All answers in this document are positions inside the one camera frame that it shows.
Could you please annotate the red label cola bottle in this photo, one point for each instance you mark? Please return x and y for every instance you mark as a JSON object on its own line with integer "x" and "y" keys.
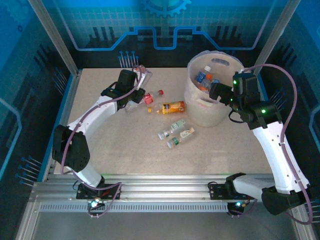
{"x": 148, "y": 98}

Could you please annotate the crushed bottle orange label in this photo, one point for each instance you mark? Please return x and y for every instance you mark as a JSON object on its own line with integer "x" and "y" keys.
{"x": 205, "y": 87}

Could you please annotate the blue label bottle white cap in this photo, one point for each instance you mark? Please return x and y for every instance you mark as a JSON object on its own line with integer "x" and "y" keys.
{"x": 201, "y": 76}

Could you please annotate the white plastic bin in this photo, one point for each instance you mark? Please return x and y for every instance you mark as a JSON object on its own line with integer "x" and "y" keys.
{"x": 207, "y": 115}

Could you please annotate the orange juice bottle yellow cap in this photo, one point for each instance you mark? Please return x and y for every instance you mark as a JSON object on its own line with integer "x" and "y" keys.
{"x": 172, "y": 107}

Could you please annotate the clear bottle orange green label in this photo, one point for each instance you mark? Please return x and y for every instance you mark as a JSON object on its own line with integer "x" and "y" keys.
{"x": 187, "y": 132}

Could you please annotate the clear bottle green white label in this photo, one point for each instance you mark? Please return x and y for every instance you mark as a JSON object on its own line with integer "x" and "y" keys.
{"x": 178, "y": 124}

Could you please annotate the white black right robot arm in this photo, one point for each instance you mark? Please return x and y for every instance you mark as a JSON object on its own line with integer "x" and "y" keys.
{"x": 275, "y": 155}

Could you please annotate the grey metal base tray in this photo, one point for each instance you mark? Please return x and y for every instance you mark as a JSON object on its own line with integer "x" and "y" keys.
{"x": 162, "y": 225}

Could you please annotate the aluminium frame post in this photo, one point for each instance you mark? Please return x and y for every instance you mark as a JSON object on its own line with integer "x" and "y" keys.
{"x": 277, "y": 32}
{"x": 53, "y": 37}

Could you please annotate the aluminium mounting rail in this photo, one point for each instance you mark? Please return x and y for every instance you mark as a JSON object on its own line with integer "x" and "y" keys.
{"x": 162, "y": 186}

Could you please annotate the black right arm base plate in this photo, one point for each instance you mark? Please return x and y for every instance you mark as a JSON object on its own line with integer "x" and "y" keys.
{"x": 217, "y": 191}

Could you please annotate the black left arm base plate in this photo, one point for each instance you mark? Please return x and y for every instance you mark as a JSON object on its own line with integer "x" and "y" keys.
{"x": 106, "y": 191}

